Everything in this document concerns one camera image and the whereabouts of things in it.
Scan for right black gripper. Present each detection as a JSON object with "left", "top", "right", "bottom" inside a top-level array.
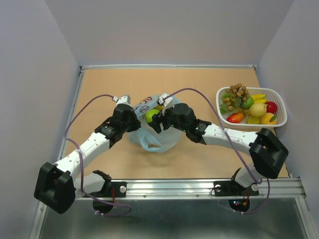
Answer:
[{"left": 149, "top": 104, "right": 188, "bottom": 133}]

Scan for green apple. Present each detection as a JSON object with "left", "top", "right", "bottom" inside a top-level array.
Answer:
[{"left": 145, "top": 109, "right": 160, "bottom": 123}]

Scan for yellow banana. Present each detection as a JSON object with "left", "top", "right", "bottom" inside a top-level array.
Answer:
[{"left": 155, "top": 105, "right": 163, "bottom": 111}]

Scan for blue plastic bag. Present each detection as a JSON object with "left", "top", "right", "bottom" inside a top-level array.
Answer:
[{"left": 129, "top": 95, "right": 181, "bottom": 153}]

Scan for yellow pear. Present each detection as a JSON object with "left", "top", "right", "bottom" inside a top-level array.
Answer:
[{"left": 249, "top": 103, "right": 267, "bottom": 118}]

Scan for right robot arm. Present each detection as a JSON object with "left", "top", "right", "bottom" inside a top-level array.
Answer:
[{"left": 146, "top": 103, "right": 289, "bottom": 195}]

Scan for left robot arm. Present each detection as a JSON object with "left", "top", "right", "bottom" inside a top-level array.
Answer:
[{"left": 34, "top": 103, "right": 141, "bottom": 214}]

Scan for green round fruit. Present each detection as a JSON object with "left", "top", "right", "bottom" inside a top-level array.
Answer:
[{"left": 243, "top": 97, "right": 254, "bottom": 110}]

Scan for red orange mango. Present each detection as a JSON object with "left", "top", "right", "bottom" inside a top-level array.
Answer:
[{"left": 227, "top": 112, "right": 245, "bottom": 123}]

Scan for yellow green starfruit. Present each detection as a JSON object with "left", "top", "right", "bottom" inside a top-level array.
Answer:
[{"left": 246, "top": 116, "right": 261, "bottom": 124}]

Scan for yellow bananas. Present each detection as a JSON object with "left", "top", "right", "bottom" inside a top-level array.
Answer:
[{"left": 251, "top": 94, "right": 268, "bottom": 104}]

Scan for orange peach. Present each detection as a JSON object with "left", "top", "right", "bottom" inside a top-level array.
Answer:
[{"left": 260, "top": 113, "right": 277, "bottom": 125}]

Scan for red apple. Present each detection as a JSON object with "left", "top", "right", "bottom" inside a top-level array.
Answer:
[{"left": 266, "top": 101, "right": 278, "bottom": 114}]

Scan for white perforated basket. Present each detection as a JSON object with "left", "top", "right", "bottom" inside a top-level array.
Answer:
[{"left": 216, "top": 87, "right": 288, "bottom": 129}]

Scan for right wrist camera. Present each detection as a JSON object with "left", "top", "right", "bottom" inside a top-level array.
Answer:
[{"left": 158, "top": 93, "right": 173, "bottom": 116}]

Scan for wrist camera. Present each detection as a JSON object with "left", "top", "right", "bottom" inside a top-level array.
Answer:
[
  {"left": 158, "top": 93, "right": 173, "bottom": 116},
  {"left": 112, "top": 95, "right": 131, "bottom": 106}
]

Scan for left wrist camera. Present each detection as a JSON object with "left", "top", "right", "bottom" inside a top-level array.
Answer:
[{"left": 112, "top": 95, "right": 131, "bottom": 106}]

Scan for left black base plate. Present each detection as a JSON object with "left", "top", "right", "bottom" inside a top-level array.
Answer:
[{"left": 91, "top": 181, "right": 127, "bottom": 198}]

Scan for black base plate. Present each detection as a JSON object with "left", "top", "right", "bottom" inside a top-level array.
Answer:
[
  {"left": 213, "top": 180, "right": 259, "bottom": 197},
  {"left": 91, "top": 181, "right": 127, "bottom": 198}
]

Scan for aluminium mounting rail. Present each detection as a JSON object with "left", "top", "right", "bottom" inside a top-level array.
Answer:
[{"left": 74, "top": 177, "right": 306, "bottom": 201}]

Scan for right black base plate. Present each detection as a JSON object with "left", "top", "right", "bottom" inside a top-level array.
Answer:
[{"left": 213, "top": 180, "right": 259, "bottom": 197}]

